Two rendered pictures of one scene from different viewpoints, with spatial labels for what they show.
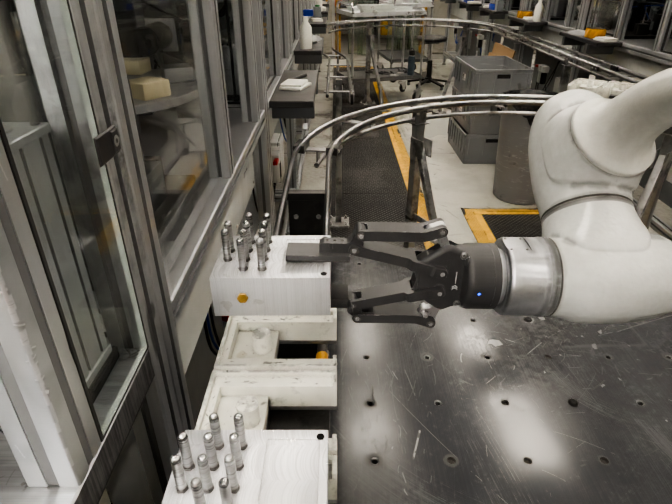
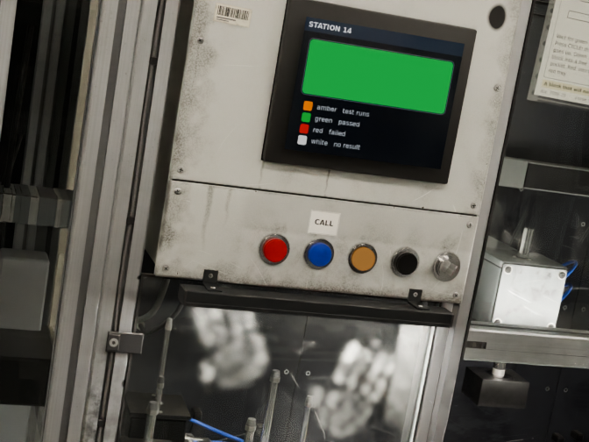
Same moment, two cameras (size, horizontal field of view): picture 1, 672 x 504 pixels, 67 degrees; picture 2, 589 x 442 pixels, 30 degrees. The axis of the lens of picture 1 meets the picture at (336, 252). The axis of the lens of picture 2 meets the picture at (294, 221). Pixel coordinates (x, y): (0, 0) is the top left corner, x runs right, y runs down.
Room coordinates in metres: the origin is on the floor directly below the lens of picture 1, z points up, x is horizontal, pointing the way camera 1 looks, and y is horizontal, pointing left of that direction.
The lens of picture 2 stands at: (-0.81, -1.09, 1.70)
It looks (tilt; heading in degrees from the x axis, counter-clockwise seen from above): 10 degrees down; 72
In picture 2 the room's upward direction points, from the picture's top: 10 degrees clockwise
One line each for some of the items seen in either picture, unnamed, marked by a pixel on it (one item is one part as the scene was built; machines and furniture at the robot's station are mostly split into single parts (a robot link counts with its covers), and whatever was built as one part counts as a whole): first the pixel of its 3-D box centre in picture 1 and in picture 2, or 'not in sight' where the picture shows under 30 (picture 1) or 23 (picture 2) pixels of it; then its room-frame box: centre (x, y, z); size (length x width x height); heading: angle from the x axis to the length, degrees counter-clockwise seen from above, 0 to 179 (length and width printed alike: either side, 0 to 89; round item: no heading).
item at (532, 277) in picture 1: (518, 276); not in sight; (0.49, -0.21, 0.97); 0.09 x 0.06 x 0.09; 0
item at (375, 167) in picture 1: (363, 120); not in sight; (4.76, -0.26, 0.01); 5.85 x 0.59 x 0.01; 0
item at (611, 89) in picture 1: (619, 98); not in sight; (1.97, -1.08, 0.84); 0.37 x 0.14 x 0.10; 58
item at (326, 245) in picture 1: (342, 238); not in sight; (0.49, -0.01, 1.02); 0.05 x 0.01 x 0.03; 90
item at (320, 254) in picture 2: not in sight; (318, 253); (-0.34, 0.20, 1.42); 0.03 x 0.02 x 0.03; 0
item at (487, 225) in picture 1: (534, 248); not in sight; (2.30, -1.02, 0.01); 1.00 x 0.55 x 0.01; 0
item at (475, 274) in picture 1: (453, 275); not in sight; (0.49, -0.13, 0.97); 0.09 x 0.07 x 0.08; 90
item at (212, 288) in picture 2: not in sight; (320, 298); (-0.33, 0.18, 1.37); 0.36 x 0.04 x 0.04; 0
